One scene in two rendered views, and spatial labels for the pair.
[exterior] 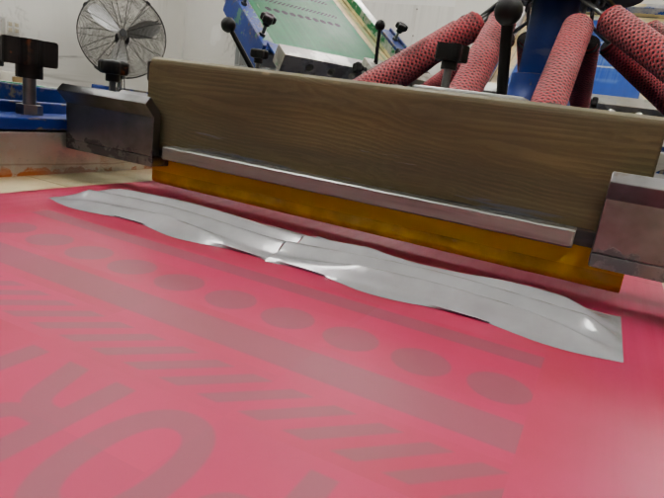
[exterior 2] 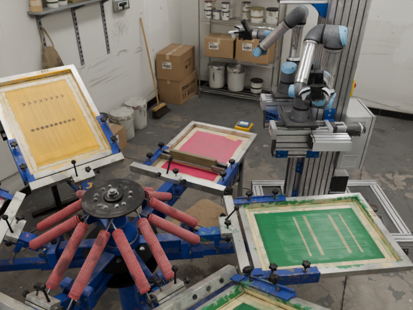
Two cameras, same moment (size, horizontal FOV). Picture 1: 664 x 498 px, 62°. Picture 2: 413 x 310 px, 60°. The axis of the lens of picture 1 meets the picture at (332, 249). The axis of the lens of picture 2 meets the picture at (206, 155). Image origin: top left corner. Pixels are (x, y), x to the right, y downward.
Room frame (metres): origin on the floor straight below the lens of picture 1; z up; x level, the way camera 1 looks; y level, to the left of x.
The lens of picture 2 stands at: (2.51, 0.07, 2.39)
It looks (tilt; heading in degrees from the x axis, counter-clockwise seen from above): 32 degrees down; 180
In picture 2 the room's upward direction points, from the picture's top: straight up
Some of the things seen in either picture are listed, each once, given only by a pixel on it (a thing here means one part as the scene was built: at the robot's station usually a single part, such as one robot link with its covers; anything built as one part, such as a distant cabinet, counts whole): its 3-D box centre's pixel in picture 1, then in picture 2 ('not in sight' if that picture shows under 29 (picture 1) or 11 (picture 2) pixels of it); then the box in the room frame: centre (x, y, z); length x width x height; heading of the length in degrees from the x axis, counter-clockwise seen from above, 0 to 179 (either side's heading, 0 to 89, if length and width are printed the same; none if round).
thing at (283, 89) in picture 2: not in sight; (286, 85); (-0.27, 0.75, 1.31); 0.15 x 0.15 x 0.10
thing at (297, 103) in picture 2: not in sight; (303, 96); (0.23, 0.76, 1.42); 0.13 x 0.12 x 0.14; 66
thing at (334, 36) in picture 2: not in sight; (328, 69); (0.28, 0.87, 1.63); 0.15 x 0.12 x 0.55; 66
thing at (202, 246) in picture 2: not in sight; (237, 247); (1.10, 0.26, 0.90); 1.24 x 0.06 x 0.06; 95
